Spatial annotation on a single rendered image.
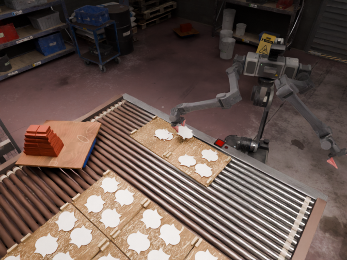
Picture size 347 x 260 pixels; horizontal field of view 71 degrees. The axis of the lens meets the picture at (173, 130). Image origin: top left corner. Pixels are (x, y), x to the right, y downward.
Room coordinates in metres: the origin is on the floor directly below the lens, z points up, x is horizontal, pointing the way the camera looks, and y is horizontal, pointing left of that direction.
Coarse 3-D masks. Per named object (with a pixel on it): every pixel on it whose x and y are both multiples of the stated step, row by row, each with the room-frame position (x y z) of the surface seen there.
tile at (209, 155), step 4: (204, 152) 1.33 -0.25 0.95; (208, 152) 1.33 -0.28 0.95; (212, 152) 1.33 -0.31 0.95; (204, 156) 1.29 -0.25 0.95; (208, 156) 1.29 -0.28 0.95; (212, 156) 1.29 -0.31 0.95; (216, 156) 1.29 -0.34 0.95; (208, 160) 1.25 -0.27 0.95; (212, 160) 1.24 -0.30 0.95; (216, 160) 1.25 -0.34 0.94
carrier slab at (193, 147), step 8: (192, 136) 1.53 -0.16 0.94; (184, 144) 1.43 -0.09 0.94; (192, 144) 1.43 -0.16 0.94; (200, 144) 1.43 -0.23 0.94; (176, 152) 1.35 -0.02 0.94; (184, 152) 1.35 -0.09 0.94; (192, 152) 1.34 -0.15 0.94; (200, 152) 1.34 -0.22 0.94; (216, 152) 1.34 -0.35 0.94; (168, 160) 1.26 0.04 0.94; (176, 160) 1.26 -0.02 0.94; (200, 160) 1.26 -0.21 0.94; (224, 160) 1.25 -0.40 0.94; (184, 168) 1.18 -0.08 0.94; (192, 168) 1.18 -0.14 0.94; (216, 168) 1.18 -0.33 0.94; (192, 176) 1.10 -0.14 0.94; (200, 176) 1.10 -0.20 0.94
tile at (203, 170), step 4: (200, 164) 1.21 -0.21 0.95; (204, 164) 1.21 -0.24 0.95; (196, 168) 1.17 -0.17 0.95; (200, 168) 1.17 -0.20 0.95; (204, 168) 1.17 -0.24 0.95; (208, 168) 1.17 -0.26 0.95; (196, 172) 1.13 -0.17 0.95; (200, 172) 1.13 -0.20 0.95; (204, 172) 1.13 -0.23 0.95; (208, 172) 1.13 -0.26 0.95; (204, 176) 1.10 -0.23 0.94; (208, 176) 1.09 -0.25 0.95
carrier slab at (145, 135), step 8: (152, 120) 1.76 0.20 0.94; (160, 120) 1.75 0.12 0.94; (144, 128) 1.64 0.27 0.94; (152, 128) 1.64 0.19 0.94; (160, 128) 1.64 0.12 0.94; (168, 128) 1.64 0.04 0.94; (176, 128) 1.64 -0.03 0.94; (136, 136) 1.54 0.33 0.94; (144, 136) 1.54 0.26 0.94; (152, 136) 1.54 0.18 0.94; (176, 136) 1.54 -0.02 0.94; (144, 144) 1.44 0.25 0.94; (152, 144) 1.44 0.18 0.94; (160, 144) 1.44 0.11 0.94; (168, 144) 1.44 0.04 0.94; (176, 144) 1.44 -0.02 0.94; (160, 152) 1.35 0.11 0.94
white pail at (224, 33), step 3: (222, 30) 5.46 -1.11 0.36; (225, 30) 5.49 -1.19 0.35; (228, 30) 5.47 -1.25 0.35; (231, 30) 5.42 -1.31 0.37; (222, 33) 5.47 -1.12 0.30; (225, 33) 5.49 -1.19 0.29; (228, 33) 5.47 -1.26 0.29; (231, 33) 5.40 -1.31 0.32; (222, 36) 5.26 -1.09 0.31; (225, 36) 5.22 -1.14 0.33; (228, 36) 5.22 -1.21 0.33; (231, 36) 5.27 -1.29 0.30; (219, 39) 5.35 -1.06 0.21; (219, 42) 5.33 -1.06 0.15; (219, 45) 5.31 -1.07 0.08; (219, 48) 5.30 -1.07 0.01
